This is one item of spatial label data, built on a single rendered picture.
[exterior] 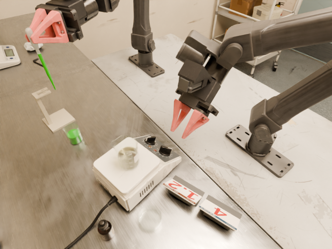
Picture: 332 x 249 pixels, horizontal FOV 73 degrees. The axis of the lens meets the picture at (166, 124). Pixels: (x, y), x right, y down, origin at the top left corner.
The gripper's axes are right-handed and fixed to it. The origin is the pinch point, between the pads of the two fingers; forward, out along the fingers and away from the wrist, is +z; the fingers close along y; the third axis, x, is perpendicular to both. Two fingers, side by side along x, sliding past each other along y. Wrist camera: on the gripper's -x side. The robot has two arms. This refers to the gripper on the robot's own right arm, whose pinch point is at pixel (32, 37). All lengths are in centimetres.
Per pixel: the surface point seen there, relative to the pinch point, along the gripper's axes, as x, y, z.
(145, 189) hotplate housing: 28.6, 28.5, 9.2
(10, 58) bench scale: 31, -56, -25
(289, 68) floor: 129, 88, -239
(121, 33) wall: 66, -68, -129
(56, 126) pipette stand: 31.9, -9.4, -0.7
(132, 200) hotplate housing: 27.4, 27.1, 13.2
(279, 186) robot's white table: 33, 59, -7
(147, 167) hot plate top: 23.8, 27.7, 6.1
